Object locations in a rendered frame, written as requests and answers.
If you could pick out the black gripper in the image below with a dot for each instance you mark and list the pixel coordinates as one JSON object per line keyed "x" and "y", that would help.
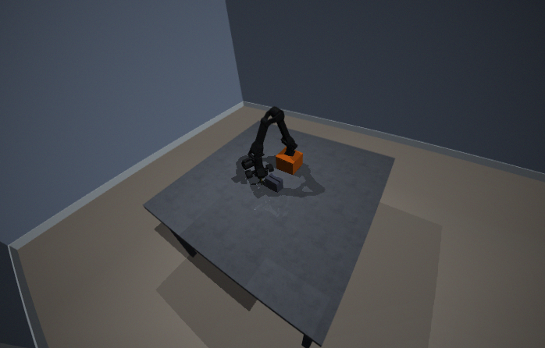
{"x": 249, "y": 173}

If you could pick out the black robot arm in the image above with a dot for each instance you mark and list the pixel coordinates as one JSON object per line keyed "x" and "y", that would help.
{"x": 257, "y": 147}

